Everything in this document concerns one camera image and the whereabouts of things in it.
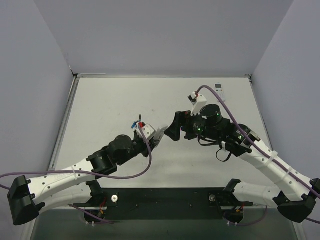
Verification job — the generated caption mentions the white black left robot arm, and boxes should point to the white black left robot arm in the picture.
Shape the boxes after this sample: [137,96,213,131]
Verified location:
[7,126,164,226]

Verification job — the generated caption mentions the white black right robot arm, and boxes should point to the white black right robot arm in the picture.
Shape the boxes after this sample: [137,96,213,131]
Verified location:
[165,104,320,223]

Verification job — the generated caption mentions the small white remote control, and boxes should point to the small white remote control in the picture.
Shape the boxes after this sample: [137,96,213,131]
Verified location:
[214,83,226,102]

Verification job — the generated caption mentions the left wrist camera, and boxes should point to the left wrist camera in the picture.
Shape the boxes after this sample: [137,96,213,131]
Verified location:
[135,122,157,141]

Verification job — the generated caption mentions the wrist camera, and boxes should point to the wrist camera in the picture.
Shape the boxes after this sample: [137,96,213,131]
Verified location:
[135,122,157,141]
[188,92,207,116]

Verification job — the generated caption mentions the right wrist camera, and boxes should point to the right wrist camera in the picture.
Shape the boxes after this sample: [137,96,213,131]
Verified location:
[188,92,207,116]

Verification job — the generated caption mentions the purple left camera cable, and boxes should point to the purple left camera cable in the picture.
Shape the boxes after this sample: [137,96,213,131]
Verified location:
[0,127,154,191]

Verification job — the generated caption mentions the purple camera cable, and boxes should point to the purple camera cable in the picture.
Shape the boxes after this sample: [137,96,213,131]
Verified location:
[194,85,320,224]
[0,127,154,191]

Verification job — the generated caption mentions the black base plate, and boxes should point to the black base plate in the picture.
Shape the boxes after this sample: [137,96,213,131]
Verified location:
[80,187,252,221]

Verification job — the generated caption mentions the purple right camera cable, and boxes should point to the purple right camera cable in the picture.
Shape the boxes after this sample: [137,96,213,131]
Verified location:
[194,85,320,224]

